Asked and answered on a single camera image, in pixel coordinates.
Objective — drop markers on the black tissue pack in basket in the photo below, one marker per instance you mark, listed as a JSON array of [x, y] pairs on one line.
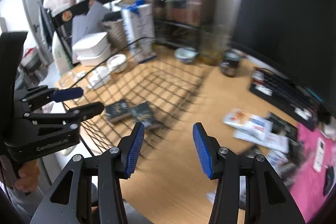
[[117, 111]]

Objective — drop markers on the white stacked lidded containers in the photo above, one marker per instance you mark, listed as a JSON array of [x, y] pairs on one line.
[[92, 49]]

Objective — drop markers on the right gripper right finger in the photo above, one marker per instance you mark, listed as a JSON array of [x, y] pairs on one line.
[[267, 198]]

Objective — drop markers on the person left hand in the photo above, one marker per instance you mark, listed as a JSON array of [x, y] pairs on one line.
[[28, 177]]

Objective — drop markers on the dark glass jar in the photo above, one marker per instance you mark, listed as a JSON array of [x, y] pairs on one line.
[[230, 63]]

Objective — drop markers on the small ceramic bowl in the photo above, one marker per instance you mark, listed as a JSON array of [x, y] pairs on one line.
[[185, 55]]

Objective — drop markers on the pink desk mat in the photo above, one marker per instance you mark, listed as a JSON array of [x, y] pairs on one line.
[[307, 190]]

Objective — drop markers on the white round tin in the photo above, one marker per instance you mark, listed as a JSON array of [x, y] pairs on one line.
[[117, 63]]

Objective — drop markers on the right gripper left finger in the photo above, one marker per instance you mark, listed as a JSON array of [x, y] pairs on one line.
[[69, 197]]

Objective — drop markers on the dark desktop shelf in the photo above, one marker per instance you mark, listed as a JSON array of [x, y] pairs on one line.
[[179, 23]]

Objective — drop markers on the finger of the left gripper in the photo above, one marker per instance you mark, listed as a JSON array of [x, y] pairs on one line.
[[71, 120], [37, 97]]

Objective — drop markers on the white remote control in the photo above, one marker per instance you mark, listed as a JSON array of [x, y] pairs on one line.
[[319, 155]]

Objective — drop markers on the black computer mouse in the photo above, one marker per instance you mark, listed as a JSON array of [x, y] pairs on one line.
[[329, 180]]

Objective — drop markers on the black computer monitor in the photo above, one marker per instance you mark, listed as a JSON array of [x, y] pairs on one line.
[[295, 37]]

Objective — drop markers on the clear glass dish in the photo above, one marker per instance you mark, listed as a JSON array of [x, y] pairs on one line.
[[67, 80]]

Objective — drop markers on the white blue wipes pack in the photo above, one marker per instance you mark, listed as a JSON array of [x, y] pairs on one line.
[[249, 123]]

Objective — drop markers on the black wire basket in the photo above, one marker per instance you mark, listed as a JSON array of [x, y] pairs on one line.
[[169, 87]]

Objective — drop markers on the black mechanical keyboard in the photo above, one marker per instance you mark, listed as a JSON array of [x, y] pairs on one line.
[[288, 97]]

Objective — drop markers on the white blue carton box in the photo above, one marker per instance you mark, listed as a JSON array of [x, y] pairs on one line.
[[139, 29]]

